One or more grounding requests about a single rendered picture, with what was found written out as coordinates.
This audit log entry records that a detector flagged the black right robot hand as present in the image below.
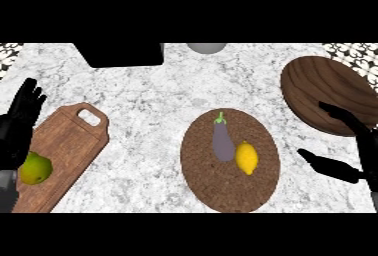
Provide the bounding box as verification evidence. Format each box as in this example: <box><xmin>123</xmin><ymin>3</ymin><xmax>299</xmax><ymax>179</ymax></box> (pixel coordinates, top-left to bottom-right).
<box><xmin>296</xmin><ymin>101</ymin><xmax>378</xmax><ymax>193</ymax></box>

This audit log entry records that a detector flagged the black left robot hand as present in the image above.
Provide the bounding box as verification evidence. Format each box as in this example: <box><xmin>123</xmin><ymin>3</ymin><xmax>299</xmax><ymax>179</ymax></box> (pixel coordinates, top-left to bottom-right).
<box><xmin>0</xmin><ymin>77</ymin><xmax>48</xmax><ymax>171</ymax></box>

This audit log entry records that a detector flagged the dark wooden bowl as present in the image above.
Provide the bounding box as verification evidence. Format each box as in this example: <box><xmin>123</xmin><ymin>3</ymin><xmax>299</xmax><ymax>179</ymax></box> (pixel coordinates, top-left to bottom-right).
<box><xmin>278</xmin><ymin>55</ymin><xmax>378</xmax><ymax>138</ymax></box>

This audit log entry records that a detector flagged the yellow lemon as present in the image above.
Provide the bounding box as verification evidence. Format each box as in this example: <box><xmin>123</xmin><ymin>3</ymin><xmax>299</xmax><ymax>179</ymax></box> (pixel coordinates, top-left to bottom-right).
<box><xmin>233</xmin><ymin>140</ymin><xmax>259</xmax><ymax>176</ymax></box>

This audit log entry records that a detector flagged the brown oval placemat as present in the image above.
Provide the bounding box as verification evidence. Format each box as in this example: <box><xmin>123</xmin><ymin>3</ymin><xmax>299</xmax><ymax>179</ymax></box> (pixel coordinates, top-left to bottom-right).
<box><xmin>180</xmin><ymin>107</ymin><xmax>281</xmax><ymax>213</ymax></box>

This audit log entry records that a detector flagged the brown wooden cutting board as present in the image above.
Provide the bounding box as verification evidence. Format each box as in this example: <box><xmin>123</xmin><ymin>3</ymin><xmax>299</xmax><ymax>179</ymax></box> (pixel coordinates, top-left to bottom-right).
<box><xmin>10</xmin><ymin>102</ymin><xmax>110</xmax><ymax>214</ymax></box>

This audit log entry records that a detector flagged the green mango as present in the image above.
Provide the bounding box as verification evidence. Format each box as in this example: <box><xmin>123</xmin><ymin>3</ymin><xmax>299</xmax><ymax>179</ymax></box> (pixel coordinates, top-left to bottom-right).
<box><xmin>19</xmin><ymin>150</ymin><xmax>54</xmax><ymax>186</ymax></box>

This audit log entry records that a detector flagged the purple eggplant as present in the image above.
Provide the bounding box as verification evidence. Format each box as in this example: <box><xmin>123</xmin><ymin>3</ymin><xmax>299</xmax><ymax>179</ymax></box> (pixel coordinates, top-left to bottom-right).
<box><xmin>211</xmin><ymin>111</ymin><xmax>237</xmax><ymax>163</ymax></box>

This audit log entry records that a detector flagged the black appliance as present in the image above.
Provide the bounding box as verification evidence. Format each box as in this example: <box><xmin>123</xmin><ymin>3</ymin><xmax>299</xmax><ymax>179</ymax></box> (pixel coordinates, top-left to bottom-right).
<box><xmin>72</xmin><ymin>42</ymin><xmax>165</xmax><ymax>69</ymax></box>

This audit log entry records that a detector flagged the grey round object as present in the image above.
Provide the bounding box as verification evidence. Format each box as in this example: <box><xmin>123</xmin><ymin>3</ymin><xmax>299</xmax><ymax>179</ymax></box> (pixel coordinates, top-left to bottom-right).
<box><xmin>185</xmin><ymin>42</ymin><xmax>227</xmax><ymax>55</ymax></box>

